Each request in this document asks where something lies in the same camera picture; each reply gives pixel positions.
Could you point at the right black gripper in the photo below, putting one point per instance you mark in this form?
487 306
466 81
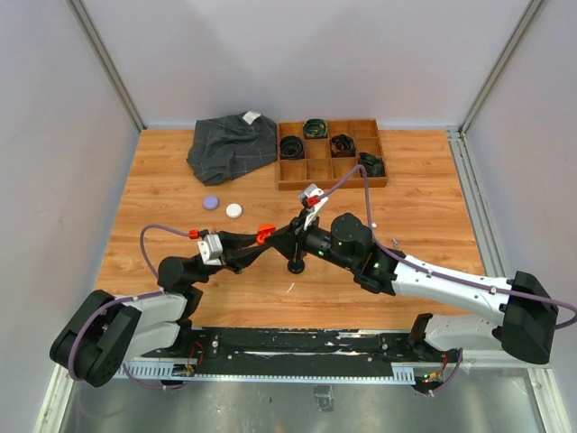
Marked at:
291 238

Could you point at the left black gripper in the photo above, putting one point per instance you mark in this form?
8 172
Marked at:
239 251

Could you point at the orange earbud case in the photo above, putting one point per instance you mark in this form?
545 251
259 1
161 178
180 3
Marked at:
263 232

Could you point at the black earbud case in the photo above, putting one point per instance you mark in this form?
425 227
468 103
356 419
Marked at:
296 267

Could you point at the white earbud case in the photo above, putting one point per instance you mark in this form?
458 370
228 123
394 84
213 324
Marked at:
234 210

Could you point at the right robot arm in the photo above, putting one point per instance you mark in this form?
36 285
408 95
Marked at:
515 314

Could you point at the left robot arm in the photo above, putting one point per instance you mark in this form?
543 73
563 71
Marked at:
107 331

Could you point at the purple earbud case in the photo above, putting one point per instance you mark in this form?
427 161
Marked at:
211 202

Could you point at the black rolled belt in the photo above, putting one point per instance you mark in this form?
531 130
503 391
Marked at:
291 147

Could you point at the wooden compartment tray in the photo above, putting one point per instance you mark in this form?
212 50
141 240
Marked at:
323 151

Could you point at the grey checked cloth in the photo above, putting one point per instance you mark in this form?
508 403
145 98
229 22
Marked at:
231 146

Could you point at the brown rolled belt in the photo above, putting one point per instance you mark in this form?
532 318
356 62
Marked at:
342 146

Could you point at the dark green rolled tie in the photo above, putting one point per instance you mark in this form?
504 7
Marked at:
373 165

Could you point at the green patterned rolled tie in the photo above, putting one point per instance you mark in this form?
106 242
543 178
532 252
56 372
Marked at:
315 128

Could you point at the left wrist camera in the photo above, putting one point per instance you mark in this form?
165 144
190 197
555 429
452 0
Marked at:
211 250

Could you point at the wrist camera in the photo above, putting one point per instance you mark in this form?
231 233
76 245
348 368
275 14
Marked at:
313 199
211 250

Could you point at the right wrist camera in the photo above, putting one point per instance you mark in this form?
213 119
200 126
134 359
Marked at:
313 199

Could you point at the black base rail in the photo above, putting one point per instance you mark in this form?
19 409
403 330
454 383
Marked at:
285 355

